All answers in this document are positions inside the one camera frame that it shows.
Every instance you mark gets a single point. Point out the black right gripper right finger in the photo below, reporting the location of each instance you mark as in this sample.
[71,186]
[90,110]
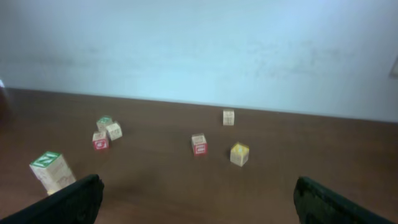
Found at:
[315,203]

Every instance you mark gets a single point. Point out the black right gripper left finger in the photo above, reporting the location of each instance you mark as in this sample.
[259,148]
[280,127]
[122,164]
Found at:
[79,203]

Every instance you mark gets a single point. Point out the plain J wooden block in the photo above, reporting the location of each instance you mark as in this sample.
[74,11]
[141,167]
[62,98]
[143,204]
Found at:
[53,172]

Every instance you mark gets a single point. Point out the red number shell block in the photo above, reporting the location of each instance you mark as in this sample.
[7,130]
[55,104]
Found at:
[100,140]

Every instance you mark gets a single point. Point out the red 6 wooden block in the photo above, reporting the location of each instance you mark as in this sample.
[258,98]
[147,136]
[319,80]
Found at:
[114,131]

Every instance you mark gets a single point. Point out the green R wooden block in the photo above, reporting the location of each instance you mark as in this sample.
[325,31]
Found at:
[103,122]

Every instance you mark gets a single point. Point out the yellow wooden block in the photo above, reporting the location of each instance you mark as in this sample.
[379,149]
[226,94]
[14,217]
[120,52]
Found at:
[239,154]

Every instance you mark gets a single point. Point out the far red wooden block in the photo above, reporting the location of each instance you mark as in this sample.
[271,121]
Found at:
[228,117]

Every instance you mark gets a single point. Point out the red O wooden block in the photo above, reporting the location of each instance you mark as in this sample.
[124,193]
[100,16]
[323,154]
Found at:
[199,144]

